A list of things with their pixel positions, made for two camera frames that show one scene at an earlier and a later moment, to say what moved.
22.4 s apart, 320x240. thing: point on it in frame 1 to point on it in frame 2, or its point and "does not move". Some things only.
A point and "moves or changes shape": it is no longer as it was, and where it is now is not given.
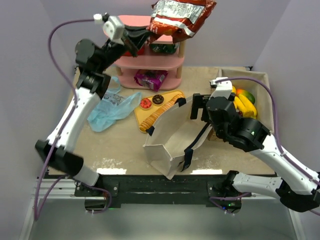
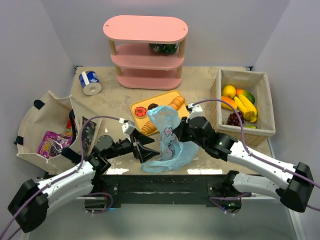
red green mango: [249, 96] does not move
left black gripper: [131, 42] to [136, 147]
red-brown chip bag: [179, 19] to [88, 131]
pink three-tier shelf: [158, 65] does not move
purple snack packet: [151, 79] moves or changes shape
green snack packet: [167, 48] does not move
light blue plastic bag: [114, 106] to [176, 153]
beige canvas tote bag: [169, 145] to [50, 113]
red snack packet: [140, 52] moves or changes shape
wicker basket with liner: [257, 83] does not move
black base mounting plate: [135, 191] does not move
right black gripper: [203, 107] to [182, 128]
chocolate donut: [158, 99] to [152, 105]
